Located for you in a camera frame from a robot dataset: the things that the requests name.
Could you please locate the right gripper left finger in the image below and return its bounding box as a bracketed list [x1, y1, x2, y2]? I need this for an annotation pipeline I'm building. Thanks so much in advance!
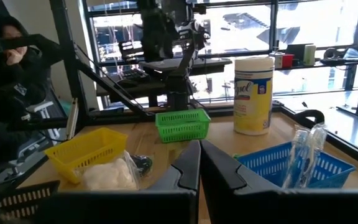
[35, 139, 201, 224]

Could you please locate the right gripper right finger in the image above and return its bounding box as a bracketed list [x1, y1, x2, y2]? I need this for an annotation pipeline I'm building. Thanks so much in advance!
[200, 139, 358, 224]

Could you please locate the bag of cotton balls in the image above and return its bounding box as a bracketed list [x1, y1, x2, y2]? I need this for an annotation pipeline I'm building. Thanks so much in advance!
[78, 151, 141, 191]

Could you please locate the clear toothbrush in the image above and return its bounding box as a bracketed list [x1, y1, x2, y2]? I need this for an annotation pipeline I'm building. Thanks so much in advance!
[303, 123, 329, 187]
[283, 124, 312, 189]

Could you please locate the black round brush in bag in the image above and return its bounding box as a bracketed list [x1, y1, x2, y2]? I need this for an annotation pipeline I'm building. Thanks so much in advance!
[131, 153, 154, 177]

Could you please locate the blue plastic basket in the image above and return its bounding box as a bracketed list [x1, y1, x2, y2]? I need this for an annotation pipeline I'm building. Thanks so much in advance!
[234, 141, 357, 190]

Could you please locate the green plastic basket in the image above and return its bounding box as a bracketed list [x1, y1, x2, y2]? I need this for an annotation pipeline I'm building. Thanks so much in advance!
[155, 108, 212, 144]

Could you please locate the disinfectant wipes canister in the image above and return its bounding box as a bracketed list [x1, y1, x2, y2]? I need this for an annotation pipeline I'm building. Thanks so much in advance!
[233, 56, 275, 136]

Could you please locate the dark desk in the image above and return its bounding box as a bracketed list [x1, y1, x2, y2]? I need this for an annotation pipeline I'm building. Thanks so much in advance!
[96, 81, 168, 104]

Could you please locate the yellow plastic basket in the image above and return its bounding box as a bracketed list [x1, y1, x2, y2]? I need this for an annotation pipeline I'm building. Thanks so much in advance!
[44, 126, 129, 184]

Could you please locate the black keyboard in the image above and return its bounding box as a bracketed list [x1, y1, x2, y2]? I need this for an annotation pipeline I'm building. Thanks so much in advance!
[121, 67, 151, 83]

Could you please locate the grey laptop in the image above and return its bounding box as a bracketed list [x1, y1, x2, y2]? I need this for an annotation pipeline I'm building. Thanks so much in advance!
[137, 57, 233, 77]

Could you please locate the white upright strip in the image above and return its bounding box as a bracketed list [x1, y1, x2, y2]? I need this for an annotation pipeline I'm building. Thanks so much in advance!
[65, 97, 80, 141]

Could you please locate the red box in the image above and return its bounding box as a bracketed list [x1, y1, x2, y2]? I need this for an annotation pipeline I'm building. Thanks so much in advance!
[280, 53, 295, 69]

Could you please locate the black box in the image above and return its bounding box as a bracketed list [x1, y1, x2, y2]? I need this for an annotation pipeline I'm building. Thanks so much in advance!
[286, 43, 306, 58]

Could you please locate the pale green cup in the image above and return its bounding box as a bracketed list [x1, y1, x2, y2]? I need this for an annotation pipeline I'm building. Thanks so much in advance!
[303, 44, 318, 66]

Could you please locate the black plastic basket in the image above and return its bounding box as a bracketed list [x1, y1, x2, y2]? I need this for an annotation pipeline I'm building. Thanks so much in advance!
[0, 179, 61, 223]

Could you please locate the black object on shelf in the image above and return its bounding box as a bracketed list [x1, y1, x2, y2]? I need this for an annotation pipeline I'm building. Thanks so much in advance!
[323, 46, 349, 65]

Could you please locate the pale blue cloth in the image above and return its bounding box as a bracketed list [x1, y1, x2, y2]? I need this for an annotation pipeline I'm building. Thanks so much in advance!
[342, 45, 358, 60]

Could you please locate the person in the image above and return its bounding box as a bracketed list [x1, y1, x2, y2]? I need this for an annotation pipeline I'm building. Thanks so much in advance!
[0, 14, 67, 167]

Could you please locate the person's hand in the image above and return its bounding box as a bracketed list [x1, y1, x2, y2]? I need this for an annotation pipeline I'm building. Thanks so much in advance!
[4, 45, 28, 66]

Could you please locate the black frame hook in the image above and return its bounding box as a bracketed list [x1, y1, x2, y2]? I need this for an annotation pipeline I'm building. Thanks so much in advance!
[293, 108, 326, 126]

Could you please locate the black window frame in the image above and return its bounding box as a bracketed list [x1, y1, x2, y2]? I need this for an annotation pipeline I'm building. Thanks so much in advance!
[79, 0, 358, 106]

